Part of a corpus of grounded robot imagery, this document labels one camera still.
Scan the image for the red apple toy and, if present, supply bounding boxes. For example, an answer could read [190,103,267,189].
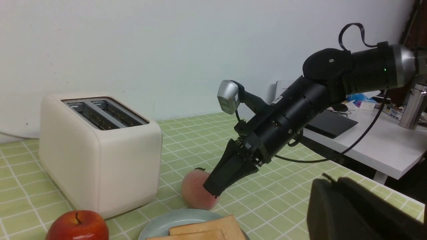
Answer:
[45,211,109,240]

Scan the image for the steel thermos bottle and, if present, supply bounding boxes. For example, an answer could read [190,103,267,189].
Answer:
[399,83,427,130]

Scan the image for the white side desk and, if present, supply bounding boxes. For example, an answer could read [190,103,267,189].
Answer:
[304,110,427,183]

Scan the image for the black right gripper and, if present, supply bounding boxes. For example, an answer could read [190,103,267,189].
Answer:
[203,117,294,197]

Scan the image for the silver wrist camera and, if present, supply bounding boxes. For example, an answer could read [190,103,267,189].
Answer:
[217,80,246,115]

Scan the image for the black laptop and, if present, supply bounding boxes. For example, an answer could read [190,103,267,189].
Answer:
[305,110,358,139]

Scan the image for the toast slice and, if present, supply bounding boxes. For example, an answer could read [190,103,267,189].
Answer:
[146,230,225,240]
[169,215,246,240]

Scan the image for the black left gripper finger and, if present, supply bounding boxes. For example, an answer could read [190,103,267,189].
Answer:
[307,174,427,240]

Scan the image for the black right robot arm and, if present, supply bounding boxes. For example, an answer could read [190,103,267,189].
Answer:
[204,42,426,240]

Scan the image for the white two-slot toaster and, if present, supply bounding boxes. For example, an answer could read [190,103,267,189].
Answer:
[39,93,163,219]

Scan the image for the light blue plate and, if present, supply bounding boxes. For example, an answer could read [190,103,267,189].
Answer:
[139,209,249,240]

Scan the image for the pink peach toy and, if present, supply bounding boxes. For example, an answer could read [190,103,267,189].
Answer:
[180,168,219,211]

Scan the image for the green checkered tablecloth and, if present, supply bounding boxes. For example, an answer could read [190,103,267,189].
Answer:
[0,113,425,240]

